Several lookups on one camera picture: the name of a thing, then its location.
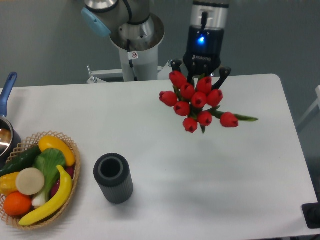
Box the black device at table edge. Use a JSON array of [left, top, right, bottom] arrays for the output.
[[301, 202, 320, 229]]

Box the beige round slice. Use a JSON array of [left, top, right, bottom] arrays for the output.
[[15, 167, 45, 196]]

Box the orange fruit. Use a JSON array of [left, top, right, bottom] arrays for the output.
[[3, 191, 32, 216]]

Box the dark grey ribbed vase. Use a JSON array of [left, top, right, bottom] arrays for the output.
[[93, 153, 134, 204]]

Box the yellow orange bell pepper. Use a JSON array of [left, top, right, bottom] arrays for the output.
[[0, 172, 20, 196]]

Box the green cucumber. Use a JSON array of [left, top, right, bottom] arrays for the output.
[[0, 145, 41, 177]]

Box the woven wicker basket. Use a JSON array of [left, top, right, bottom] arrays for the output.
[[0, 131, 81, 231]]

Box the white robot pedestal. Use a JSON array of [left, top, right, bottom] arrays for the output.
[[87, 13, 165, 84]]

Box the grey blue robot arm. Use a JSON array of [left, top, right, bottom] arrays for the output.
[[81, 0, 231, 89]]

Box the green bok choy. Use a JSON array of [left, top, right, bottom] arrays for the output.
[[32, 148, 66, 208]]

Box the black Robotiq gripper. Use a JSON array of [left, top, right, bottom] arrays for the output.
[[170, 26, 231, 90]]

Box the purple red vegetable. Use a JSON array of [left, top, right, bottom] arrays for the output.
[[50, 166, 75, 199]]

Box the white frame at right edge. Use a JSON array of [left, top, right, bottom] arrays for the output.
[[296, 85, 320, 133]]

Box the red tulip bouquet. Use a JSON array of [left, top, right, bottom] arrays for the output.
[[159, 71, 258, 133]]

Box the yellow squash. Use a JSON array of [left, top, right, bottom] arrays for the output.
[[38, 135, 76, 167]]

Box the blue handled saucepan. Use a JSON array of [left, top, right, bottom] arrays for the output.
[[0, 72, 22, 169]]

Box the yellow banana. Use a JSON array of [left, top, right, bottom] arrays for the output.
[[18, 165, 73, 227]]

